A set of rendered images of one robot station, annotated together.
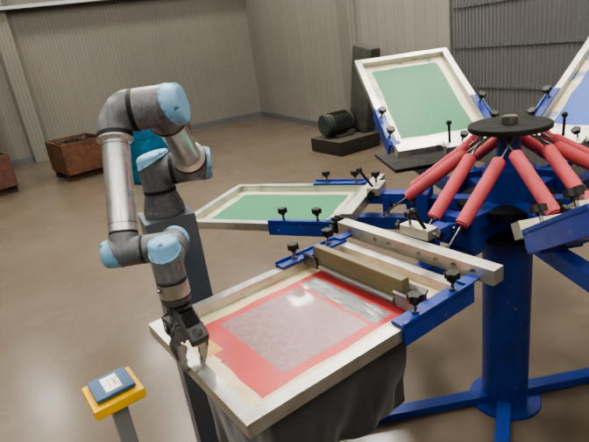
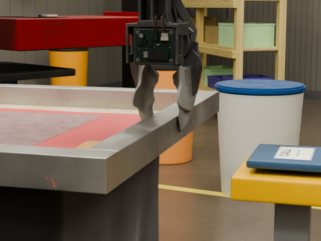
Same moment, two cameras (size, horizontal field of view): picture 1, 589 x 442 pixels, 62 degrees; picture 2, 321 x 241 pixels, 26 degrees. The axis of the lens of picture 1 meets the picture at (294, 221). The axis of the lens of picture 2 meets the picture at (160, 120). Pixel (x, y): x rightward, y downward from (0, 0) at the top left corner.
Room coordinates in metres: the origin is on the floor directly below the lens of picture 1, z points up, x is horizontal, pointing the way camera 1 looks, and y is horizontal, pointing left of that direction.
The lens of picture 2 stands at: (1.72, 1.04, 1.14)
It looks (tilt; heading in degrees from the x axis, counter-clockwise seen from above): 9 degrees down; 230
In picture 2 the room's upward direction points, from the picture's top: straight up
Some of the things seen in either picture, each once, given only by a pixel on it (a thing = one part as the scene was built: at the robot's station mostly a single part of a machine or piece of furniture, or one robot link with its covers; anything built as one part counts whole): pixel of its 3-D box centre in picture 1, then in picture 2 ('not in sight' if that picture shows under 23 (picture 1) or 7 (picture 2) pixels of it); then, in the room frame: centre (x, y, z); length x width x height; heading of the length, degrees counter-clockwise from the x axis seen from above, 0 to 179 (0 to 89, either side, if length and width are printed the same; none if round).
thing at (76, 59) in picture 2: not in sight; (69, 78); (-2.52, -5.54, 0.34); 0.45 x 0.43 x 0.69; 113
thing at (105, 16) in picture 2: not in sight; (57, 30); (0.46, -0.97, 1.06); 0.61 x 0.46 x 0.12; 4
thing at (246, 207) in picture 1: (303, 188); not in sight; (2.28, -0.07, 1.05); 1.08 x 0.61 x 0.23; 64
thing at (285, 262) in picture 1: (312, 257); not in sight; (1.66, -0.05, 0.97); 0.30 x 0.05 x 0.07; 124
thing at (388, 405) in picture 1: (348, 417); not in sight; (1.09, -0.07, 0.74); 0.46 x 0.04 x 0.42; 124
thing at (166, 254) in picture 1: (166, 259); not in sight; (1.11, 0.32, 1.28); 0.09 x 0.08 x 0.11; 1
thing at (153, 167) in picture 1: (157, 169); not in sight; (1.75, 0.46, 1.37); 0.13 x 0.12 x 0.14; 91
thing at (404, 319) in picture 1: (435, 309); not in sight; (1.20, -0.36, 0.97); 0.30 x 0.05 x 0.07; 124
